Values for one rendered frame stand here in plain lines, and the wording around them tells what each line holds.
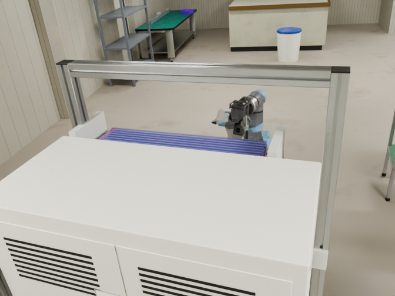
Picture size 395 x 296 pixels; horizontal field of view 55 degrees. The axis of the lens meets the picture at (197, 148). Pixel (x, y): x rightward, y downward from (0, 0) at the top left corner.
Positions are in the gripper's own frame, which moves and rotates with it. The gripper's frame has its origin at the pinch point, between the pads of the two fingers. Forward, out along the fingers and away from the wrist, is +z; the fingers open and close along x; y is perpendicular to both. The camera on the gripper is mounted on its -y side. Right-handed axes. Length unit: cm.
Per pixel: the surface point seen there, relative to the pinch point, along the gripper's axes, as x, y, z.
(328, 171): 48, 18, 41
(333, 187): 50, 14, 41
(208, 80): 17, 39, 48
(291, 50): -146, -127, -585
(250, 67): 27, 43, 45
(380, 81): 23, -138, -523
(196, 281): 36, 16, 86
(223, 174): 30, 25, 64
